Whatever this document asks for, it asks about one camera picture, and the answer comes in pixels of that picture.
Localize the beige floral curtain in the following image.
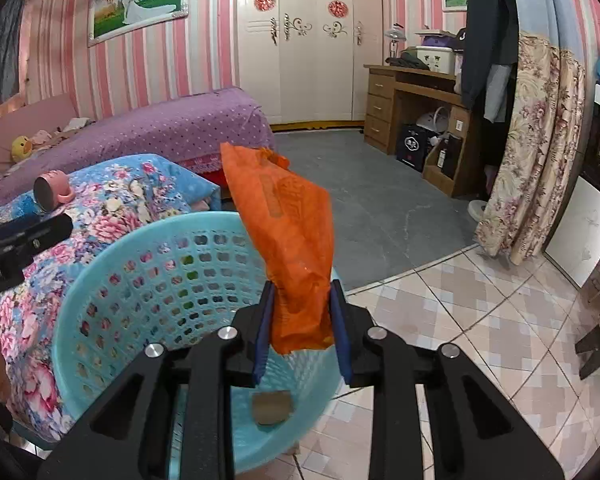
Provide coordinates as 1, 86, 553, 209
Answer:
475, 0, 588, 266

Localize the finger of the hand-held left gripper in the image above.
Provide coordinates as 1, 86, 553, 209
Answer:
0, 212, 75, 263
0, 214, 46, 243

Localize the light blue plastic basket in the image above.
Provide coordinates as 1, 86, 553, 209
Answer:
52, 210, 353, 476

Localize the white wardrobe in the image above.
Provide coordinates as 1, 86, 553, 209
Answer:
236, 0, 383, 126

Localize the brown cardboard piece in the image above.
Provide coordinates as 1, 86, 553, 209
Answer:
251, 391, 295, 428

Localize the black hanging jacket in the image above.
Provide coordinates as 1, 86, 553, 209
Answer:
460, 0, 521, 111

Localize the white and black appliance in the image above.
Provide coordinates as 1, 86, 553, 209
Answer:
545, 82, 600, 288

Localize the wooden desk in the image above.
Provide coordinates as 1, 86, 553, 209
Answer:
363, 64, 486, 198

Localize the pink cup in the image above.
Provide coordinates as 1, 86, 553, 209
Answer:
33, 170, 75, 213

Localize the pink headboard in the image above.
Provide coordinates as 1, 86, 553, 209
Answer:
0, 92, 81, 181

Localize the purple box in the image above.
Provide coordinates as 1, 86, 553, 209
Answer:
420, 30, 466, 51

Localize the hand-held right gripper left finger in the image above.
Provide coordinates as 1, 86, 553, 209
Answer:
39, 280, 281, 480

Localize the white storage box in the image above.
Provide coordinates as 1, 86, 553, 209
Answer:
414, 46, 456, 76

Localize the framed wedding picture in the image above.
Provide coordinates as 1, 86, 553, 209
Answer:
87, 0, 191, 48

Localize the desk lamp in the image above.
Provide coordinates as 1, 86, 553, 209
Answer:
384, 24, 407, 61

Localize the floral printed blanket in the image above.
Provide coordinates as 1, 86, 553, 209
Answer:
0, 155, 222, 443

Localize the bed with purple dotted cover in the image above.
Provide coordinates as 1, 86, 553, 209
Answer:
0, 87, 276, 211

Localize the white round heater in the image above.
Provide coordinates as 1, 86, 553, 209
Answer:
415, 106, 453, 136

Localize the grey window curtain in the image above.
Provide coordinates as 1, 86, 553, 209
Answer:
0, 0, 28, 111

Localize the dark cloth on desk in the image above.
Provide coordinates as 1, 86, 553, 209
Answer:
386, 52, 431, 71

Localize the orange plastic bag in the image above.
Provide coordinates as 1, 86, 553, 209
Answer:
220, 142, 337, 356

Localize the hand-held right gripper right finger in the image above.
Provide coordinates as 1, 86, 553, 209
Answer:
330, 277, 566, 480

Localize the black printed box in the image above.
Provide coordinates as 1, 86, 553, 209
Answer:
396, 122, 433, 173

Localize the yellow duck plush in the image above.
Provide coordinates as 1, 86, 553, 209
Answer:
11, 135, 35, 163

